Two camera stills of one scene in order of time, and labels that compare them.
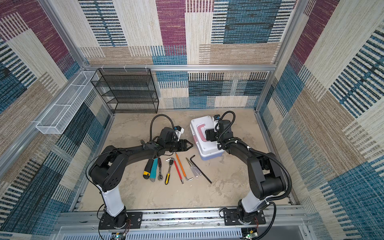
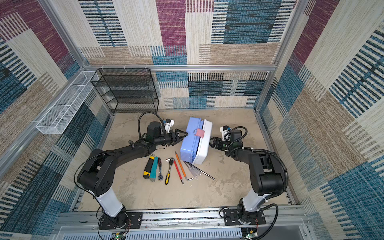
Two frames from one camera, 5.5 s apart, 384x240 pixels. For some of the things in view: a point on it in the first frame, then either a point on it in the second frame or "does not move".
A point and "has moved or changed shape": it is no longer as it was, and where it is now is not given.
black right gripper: (210, 135) → (216, 140)
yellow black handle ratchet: (168, 176) does not move
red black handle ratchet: (160, 177) does not move
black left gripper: (184, 144) → (174, 141)
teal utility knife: (153, 171) does not move
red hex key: (179, 173) does not move
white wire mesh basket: (56, 119) does not move
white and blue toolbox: (207, 150) has moved or changed shape
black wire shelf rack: (127, 90) does not move
